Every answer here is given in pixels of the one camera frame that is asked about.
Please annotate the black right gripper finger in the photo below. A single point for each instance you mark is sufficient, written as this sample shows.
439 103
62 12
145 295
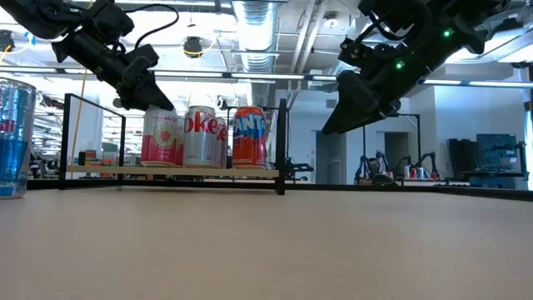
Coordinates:
354 104

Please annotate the silver Diet Coke can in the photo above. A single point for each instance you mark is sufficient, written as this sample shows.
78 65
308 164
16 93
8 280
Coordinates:
222 146
200 141

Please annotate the red Fanta can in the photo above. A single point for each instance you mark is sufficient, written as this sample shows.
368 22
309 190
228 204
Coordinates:
249 141

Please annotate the blue silver Red Bull can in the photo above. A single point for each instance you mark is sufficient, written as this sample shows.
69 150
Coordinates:
14 146

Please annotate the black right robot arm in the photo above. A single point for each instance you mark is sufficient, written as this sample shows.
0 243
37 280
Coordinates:
441 29

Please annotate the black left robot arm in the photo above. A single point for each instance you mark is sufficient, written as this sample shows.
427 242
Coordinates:
41 16

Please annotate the wooden shelf board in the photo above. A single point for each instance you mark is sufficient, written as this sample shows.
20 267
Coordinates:
166 171

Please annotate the colourful storage boxes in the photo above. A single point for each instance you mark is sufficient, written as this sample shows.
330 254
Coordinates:
109 156

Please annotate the dark desk monitor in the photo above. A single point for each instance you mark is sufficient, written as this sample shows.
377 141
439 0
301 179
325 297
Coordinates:
497 152

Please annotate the black metal gantry frame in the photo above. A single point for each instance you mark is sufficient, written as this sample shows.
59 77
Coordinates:
418 125

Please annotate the black ceiling dome camera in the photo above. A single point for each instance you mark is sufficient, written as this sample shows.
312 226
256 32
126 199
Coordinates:
192 46

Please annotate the black metal shelf frame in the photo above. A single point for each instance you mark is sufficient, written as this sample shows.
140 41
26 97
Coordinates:
281 146

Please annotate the black aluminium table frame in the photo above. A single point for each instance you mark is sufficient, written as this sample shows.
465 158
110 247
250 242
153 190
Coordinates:
479 193

